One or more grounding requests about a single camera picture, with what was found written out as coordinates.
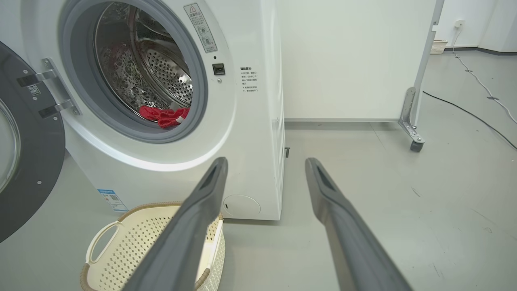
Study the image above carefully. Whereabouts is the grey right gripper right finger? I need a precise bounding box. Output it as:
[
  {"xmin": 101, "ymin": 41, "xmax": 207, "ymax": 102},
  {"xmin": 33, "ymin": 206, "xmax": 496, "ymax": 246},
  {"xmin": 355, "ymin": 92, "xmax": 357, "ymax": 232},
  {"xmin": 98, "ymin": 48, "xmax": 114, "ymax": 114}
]
[{"xmin": 304, "ymin": 157, "xmax": 412, "ymax": 291}]

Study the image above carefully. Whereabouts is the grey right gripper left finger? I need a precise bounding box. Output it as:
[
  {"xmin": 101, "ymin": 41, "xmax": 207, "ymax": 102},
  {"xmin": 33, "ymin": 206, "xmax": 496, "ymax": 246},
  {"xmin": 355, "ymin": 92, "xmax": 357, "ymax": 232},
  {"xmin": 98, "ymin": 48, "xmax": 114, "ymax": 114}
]
[{"xmin": 121, "ymin": 157, "xmax": 229, "ymax": 291}]

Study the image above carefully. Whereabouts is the red and white garment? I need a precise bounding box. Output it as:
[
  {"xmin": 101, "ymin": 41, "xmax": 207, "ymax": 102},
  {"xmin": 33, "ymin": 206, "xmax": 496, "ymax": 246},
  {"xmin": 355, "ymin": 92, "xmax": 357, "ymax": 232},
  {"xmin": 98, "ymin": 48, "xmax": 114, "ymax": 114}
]
[{"xmin": 139, "ymin": 106, "xmax": 190, "ymax": 129}]

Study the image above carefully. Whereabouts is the cream perforated laundry basket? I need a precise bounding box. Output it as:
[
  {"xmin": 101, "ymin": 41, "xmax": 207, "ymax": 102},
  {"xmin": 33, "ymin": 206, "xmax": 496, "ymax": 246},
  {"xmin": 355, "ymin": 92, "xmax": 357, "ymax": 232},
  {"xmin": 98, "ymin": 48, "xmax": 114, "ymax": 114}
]
[{"xmin": 80, "ymin": 201, "xmax": 226, "ymax": 291}]

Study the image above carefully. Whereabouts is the white front-load washing machine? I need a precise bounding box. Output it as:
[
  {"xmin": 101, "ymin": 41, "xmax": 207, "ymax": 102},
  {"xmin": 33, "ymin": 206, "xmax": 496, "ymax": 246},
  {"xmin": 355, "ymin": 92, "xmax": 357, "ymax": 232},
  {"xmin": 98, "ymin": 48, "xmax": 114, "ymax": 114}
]
[{"xmin": 0, "ymin": 0, "xmax": 285, "ymax": 221}]

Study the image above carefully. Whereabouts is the blue energy label sticker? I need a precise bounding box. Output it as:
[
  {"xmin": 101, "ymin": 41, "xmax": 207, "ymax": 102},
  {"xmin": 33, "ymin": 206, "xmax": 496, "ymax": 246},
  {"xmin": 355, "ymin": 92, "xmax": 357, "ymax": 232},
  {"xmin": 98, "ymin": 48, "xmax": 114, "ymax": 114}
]
[{"xmin": 97, "ymin": 189, "xmax": 129, "ymax": 213}]

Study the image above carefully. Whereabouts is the grey warning label sticker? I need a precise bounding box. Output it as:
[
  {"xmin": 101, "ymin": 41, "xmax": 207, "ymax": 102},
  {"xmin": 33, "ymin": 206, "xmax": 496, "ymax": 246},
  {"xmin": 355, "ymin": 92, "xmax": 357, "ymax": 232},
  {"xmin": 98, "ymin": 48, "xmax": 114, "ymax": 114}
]
[{"xmin": 184, "ymin": 3, "xmax": 218, "ymax": 53}]

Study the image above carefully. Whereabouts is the black floor cable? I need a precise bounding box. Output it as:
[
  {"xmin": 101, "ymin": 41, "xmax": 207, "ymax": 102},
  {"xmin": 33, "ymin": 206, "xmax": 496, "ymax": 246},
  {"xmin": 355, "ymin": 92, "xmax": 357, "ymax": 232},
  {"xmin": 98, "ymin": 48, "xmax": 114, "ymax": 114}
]
[{"xmin": 423, "ymin": 91, "xmax": 517, "ymax": 151}]

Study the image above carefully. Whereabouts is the white floor cable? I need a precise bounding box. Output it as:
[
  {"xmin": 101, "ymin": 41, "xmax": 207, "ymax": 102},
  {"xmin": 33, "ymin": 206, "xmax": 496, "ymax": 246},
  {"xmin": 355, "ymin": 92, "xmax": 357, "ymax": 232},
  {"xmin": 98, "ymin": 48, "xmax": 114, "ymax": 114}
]
[{"xmin": 452, "ymin": 28, "xmax": 517, "ymax": 124}]

